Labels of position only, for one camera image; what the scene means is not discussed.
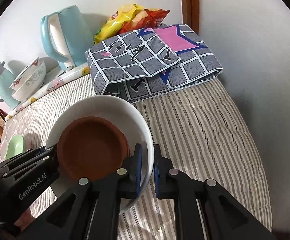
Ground patterned cardboard box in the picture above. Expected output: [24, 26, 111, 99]
[0, 109, 7, 128]

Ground large white porcelain bowl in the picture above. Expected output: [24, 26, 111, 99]
[12, 62, 46, 101]

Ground blue patterned porcelain bowl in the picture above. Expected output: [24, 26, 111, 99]
[9, 57, 39, 90]

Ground brown wooden door frame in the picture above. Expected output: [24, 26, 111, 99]
[181, 0, 200, 34]

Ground light blue electric kettle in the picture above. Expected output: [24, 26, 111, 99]
[40, 5, 94, 72]

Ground red chips bag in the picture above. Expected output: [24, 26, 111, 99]
[118, 9, 170, 34]

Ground person's left hand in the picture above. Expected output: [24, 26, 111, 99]
[14, 208, 35, 231]

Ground grey checked folded cloth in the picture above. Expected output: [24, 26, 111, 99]
[85, 24, 223, 103]

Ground white ceramic bowl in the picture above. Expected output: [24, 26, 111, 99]
[45, 94, 155, 214]

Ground small brown saucer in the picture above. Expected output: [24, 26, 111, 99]
[57, 116, 130, 181]

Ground green square plate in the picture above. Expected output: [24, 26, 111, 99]
[5, 134, 26, 160]

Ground teal thermos jug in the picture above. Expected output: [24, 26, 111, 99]
[0, 61, 20, 109]

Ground fruit print plastic mat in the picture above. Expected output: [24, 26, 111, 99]
[5, 62, 90, 121]

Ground yellow chips bag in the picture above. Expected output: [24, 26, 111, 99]
[93, 4, 144, 44]

